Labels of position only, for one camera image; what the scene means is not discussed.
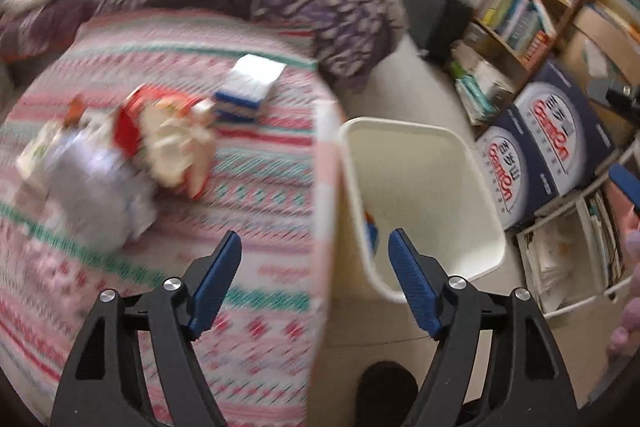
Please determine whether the white tissue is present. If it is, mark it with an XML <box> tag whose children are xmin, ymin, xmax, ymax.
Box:
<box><xmin>16</xmin><ymin>114</ymin><xmax>157</xmax><ymax>253</ymax></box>

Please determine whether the red instant noodle cup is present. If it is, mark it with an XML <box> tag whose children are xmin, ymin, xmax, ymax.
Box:
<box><xmin>113</xmin><ymin>83</ymin><xmax>217</xmax><ymax>199</ymax></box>

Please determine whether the white plastic trash bin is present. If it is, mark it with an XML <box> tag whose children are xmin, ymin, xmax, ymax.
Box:
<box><xmin>334</xmin><ymin>117</ymin><xmax>506</xmax><ymax>303</ymax></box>

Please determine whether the pink gloved right hand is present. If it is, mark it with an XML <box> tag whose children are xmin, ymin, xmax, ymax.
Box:
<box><xmin>605</xmin><ymin>206</ymin><xmax>640</xmax><ymax>360</ymax></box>

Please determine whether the upper Ganten cardboard box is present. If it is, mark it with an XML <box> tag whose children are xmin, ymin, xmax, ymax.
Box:
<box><xmin>515</xmin><ymin>60</ymin><xmax>616</xmax><ymax>196</ymax></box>

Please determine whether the ganten cardboard box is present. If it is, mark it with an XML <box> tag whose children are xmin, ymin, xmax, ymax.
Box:
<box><xmin>515</xmin><ymin>60</ymin><xmax>616</xmax><ymax>196</ymax></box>
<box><xmin>475</xmin><ymin>105</ymin><xmax>558</xmax><ymax>231</ymax></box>

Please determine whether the small blue box in bin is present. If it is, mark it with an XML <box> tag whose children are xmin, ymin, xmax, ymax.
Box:
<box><xmin>364</xmin><ymin>211</ymin><xmax>380</xmax><ymax>256</ymax></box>

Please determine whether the white rack with papers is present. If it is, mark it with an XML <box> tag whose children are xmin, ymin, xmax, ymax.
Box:
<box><xmin>515</xmin><ymin>162</ymin><xmax>631</xmax><ymax>319</ymax></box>

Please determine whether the lower Ganten cardboard box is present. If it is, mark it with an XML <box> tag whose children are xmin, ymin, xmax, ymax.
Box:
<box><xmin>475</xmin><ymin>105</ymin><xmax>558</xmax><ymax>231</ymax></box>

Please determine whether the striped patterned bed sheet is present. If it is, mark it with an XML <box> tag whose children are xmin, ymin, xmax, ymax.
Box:
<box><xmin>1</xmin><ymin>10</ymin><xmax>341</xmax><ymax>426</ymax></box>

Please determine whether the brown cardboard box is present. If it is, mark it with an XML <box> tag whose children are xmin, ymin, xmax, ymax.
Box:
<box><xmin>560</xmin><ymin>6</ymin><xmax>639</xmax><ymax>109</ymax></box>

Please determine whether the stack of books on floor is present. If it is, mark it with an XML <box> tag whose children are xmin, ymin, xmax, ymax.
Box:
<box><xmin>447</xmin><ymin>41</ymin><xmax>514</xmax><ymax>127</ymax></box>

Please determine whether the blue white medicine box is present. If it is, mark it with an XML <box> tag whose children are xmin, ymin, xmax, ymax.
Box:
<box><xmin>214</xmin><ymin>54</ymin><xmax>286</xmax><ymax>124</ymax></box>

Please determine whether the black storage bench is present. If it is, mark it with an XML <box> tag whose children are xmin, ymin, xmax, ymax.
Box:
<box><xmin>401</xmin><ymin>0</ymin><xmax>473</xmax><ymax>65</ymax></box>

